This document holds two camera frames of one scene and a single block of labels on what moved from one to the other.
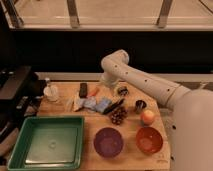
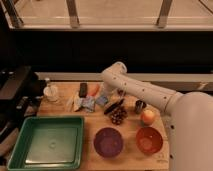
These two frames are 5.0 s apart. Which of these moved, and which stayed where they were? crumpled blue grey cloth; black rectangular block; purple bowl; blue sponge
Moved: blue sponge
Stayed: black rectangular block; purple bowl; crumpled blue grey cloth
